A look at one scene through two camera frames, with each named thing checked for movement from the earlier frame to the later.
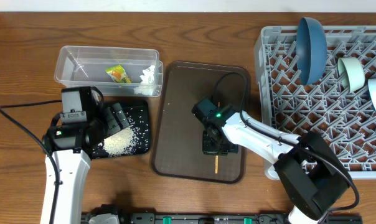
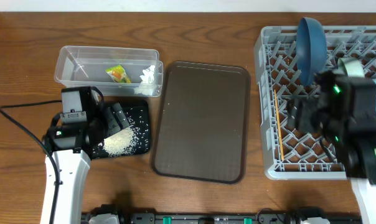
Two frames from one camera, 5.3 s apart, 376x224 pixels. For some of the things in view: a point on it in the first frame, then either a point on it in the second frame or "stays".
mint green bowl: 352,71 stays
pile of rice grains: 122,144 stays
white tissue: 147,84 stays
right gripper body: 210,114 to 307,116
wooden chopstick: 216,156 to 279,128
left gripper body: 108,124 stays
